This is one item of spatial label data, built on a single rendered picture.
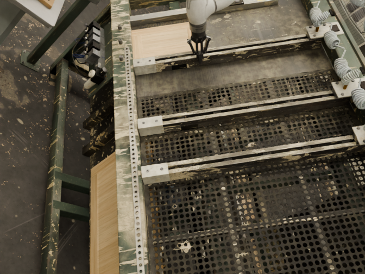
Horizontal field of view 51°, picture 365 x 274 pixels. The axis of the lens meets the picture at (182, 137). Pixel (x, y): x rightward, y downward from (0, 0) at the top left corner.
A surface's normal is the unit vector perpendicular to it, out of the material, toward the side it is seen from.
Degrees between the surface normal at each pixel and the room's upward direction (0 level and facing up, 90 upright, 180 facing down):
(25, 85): 0
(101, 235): 90
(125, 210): 51
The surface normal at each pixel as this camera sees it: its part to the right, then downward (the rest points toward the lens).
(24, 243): 0.71, -0.47
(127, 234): -0.08, -0.55
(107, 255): -0.69, -0.33
